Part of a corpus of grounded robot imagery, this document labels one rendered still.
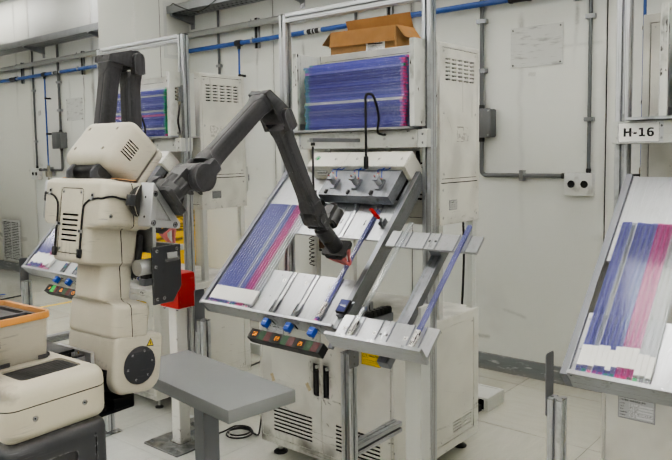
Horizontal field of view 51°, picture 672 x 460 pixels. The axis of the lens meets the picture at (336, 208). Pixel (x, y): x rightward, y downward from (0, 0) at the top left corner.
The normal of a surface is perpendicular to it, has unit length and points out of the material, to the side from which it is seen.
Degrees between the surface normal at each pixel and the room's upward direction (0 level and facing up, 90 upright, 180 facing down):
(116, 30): 90
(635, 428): 90
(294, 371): 90
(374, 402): 90
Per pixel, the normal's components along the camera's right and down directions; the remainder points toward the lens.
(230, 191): 0.77, 0.04
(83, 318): -0.59, -0.07
